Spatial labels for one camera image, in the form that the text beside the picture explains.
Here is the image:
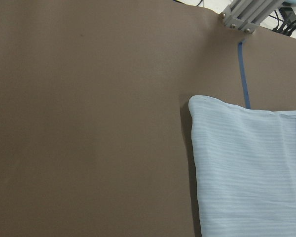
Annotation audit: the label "light blue button-up shirt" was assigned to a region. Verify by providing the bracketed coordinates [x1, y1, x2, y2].
[188, 95, 296, 237]

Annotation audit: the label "black cables behind table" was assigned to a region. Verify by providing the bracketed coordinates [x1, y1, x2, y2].
[271, 4, 296, 41]

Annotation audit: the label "aluminium frame post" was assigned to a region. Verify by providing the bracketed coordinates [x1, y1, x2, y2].
[220, 0, 283, 33]

